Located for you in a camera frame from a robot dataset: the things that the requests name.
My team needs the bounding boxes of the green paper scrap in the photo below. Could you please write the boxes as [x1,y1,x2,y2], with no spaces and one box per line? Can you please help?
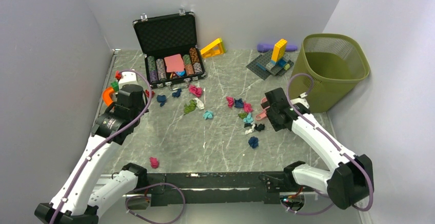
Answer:
[238,112,248,119]
[183,99,197,115]

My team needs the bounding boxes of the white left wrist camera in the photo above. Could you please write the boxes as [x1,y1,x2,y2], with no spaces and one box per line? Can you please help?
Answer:
[115,71,138,86]

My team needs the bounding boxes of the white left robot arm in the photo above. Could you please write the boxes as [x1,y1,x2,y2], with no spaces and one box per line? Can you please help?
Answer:
[34,84,149,223]

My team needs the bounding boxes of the light blue scrap on brush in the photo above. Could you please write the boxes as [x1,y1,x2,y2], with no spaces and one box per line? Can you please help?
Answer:
[203,110,214,120]

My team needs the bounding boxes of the dark blue scrap lower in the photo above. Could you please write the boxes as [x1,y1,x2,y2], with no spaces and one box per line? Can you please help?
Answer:
[248,136,259,149]

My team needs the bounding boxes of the green and blue toy bricks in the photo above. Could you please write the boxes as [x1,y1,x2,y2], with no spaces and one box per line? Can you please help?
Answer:
[110,81,119,92]

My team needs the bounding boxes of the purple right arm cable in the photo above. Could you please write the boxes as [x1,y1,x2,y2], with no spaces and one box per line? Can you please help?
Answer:
[281,73,374,216]

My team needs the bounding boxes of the pink playing card deck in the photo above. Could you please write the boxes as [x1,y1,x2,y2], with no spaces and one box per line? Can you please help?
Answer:
[164,54,185,73]

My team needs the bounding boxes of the pink paper scrap by case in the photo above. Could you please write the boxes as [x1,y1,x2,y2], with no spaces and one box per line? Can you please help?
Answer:
[188,85,203,98]

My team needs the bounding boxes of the yellow triangular toy block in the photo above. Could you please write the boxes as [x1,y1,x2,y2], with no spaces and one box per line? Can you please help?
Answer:
[200,38,226,58]

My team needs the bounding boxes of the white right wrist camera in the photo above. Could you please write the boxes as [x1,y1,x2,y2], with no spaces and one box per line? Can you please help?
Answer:
[291,92,310,109]

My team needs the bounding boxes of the green paper scrap left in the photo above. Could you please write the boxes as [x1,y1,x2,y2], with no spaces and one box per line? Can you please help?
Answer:
[183,99,197,115]

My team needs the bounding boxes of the dark blue scrap by case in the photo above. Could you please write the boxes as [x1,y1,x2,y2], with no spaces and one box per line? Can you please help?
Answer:
[172,89,182,98]

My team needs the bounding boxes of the yellow orange brick tower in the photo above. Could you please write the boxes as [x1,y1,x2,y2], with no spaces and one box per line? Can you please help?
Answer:
[270,38,287,65]

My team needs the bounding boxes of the light blue scrap right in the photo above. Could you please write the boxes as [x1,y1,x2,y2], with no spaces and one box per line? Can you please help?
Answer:
[243,113,254,124]

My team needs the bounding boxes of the white twisted paper scrap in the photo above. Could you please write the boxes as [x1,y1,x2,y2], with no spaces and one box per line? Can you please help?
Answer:
[245,123,255,135]

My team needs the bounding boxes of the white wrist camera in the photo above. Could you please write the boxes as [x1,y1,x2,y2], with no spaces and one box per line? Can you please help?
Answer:
[115,71,138,86]
[291,92,310,109]

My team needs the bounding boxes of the aluminium frame rail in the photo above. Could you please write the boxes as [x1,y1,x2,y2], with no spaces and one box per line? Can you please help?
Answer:
[56,49,121,224]

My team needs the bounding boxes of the grey brick baseplate model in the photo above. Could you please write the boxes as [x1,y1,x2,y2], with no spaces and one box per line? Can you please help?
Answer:
[246,52,294,80]

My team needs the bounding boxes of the dark blue scrap far left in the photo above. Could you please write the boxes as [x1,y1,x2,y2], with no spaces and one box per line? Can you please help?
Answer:
[156,95,167,107]

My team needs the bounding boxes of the olive green waste basket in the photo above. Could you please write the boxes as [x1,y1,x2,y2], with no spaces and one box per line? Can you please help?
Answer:
[288,33,370,113]

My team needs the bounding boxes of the pink dustpan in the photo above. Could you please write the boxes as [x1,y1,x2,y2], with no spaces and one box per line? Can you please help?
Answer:
[255,97,269,120]

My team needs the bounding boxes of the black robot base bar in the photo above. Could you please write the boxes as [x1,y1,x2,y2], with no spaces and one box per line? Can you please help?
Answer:
[127,171,301,207]

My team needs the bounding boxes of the orange horseshoe toy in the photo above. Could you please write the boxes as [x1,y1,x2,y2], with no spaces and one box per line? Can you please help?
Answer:
[102,87,118,107]

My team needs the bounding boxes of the dark blue scrap centre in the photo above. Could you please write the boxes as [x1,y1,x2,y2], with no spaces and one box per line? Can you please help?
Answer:
[234,98,244,109]

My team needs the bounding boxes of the black poker chip case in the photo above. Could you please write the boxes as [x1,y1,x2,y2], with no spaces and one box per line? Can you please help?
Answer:
[132,9,207,90]

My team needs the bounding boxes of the pink scrap centre right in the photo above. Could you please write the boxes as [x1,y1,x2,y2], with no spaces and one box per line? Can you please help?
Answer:
[243,103,253,113]

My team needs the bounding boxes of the purple cylinder toy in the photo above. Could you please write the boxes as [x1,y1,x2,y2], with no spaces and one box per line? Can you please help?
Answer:
[256,43,298,53]

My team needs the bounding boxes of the pink scrap centre left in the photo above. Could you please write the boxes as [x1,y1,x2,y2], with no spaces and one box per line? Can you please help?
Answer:
[226,96,235,108]

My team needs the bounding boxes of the pink paper scrap near edge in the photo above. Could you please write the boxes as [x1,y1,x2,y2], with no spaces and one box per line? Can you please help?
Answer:
[149,157,160,169]

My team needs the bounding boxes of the black paper scrap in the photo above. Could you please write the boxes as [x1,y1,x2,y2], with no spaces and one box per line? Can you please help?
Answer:
[244,124,265,131]

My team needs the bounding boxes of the green paper scrap centre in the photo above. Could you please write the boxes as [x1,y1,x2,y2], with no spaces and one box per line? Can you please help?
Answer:
[238,112,248,119]

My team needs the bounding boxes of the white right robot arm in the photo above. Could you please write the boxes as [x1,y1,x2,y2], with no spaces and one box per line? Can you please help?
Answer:
[261,88,374,210]

